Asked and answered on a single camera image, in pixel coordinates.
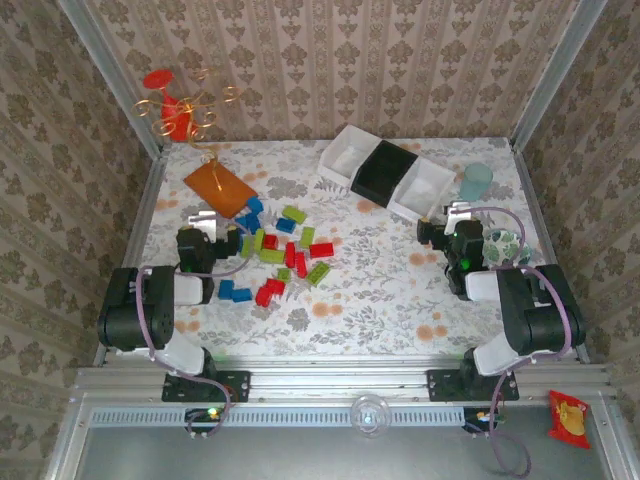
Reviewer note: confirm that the small green lego brick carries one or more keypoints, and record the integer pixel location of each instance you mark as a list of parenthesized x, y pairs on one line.
[(283, 274), (244, 253)]

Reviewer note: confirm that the red lego brick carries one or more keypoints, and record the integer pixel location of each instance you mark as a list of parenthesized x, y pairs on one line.
[(290, 254), (301, 265), (276, 285), (263, 297), (321, 249), (270, 242)]

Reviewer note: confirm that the white plastic bin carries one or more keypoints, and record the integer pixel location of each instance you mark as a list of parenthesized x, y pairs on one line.
[(345, 155), (422, 190)]

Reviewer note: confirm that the black plastic bin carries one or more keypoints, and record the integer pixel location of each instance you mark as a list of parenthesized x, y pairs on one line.
[(382, 172)]

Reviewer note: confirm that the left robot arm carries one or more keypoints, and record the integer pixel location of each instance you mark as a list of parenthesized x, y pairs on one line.
[(122, 320)]

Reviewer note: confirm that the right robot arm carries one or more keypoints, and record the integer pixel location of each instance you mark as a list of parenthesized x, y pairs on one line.
[(540, 320)]

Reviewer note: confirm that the leaf print bowl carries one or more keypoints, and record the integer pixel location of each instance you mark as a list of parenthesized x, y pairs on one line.
[(505, 245)]

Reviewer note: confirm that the translucent pale blue cup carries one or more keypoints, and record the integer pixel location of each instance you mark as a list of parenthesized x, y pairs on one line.
[(475, 182)]

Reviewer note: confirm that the floral tablecloth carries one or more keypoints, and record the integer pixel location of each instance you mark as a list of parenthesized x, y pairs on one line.
[(375, 310)]

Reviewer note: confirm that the small circuit board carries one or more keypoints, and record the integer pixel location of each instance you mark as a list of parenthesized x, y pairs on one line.
[(480, 417), (212, 414)]

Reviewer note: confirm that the red plastic goblet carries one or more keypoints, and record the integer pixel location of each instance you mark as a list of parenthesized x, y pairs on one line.
[(159, 79)]

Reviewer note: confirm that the clear plastic dome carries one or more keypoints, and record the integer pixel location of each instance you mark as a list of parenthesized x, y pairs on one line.
[(370, 415)]

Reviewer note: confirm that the red snack bag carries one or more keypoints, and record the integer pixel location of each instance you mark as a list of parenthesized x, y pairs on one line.
[(570, 420)]

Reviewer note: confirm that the grey metal sheet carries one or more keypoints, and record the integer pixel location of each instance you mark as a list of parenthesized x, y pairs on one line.
[(300, 455)]

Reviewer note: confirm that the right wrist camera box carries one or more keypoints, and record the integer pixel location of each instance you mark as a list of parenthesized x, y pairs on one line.
[(457, 211)]

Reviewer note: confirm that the aluminium side rail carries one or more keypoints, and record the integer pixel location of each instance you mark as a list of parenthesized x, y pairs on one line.
[(145, 210), (532, 200)]

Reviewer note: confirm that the aluminium front rail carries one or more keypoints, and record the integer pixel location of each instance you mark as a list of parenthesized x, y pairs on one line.
[(340, 380)]

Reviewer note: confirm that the aluminium frame post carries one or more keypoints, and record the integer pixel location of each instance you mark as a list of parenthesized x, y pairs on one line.
[(117, 82), (555, 75)]

